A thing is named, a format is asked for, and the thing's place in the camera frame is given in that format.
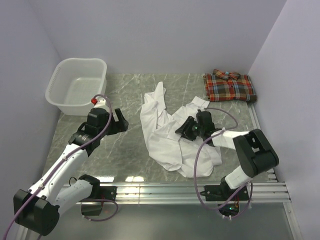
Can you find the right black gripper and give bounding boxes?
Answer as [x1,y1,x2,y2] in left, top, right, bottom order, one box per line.
[175,116,205,141]

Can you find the white plastic laundry basket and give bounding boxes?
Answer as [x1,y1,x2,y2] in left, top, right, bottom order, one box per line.
[45,58,107,116]

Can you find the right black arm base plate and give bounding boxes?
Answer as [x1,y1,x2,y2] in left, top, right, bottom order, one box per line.
[199,184,251,218]

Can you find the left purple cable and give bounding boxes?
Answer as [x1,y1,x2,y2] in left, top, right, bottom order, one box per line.
[0,94,120,240]

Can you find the folded plaid flannel shirt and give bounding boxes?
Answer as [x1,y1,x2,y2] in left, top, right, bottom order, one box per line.
[203,69,258,103]

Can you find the aluminium mounting rail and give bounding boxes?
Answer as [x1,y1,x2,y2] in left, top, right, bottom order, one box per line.
[101,182,291,205]

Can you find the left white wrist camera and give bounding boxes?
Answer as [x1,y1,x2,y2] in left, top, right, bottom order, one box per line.
[91,97,109,110]

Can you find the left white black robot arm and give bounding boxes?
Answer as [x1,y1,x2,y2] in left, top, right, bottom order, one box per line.
[13,107,129,236]

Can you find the white long sleeve shirt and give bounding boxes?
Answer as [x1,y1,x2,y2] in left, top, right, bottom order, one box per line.
[140,82,222,178]

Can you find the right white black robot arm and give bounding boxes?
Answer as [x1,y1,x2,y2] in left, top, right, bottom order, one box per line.
[175,110,279,201]

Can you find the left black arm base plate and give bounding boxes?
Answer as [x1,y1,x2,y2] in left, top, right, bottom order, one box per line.
[80,185,117,217]

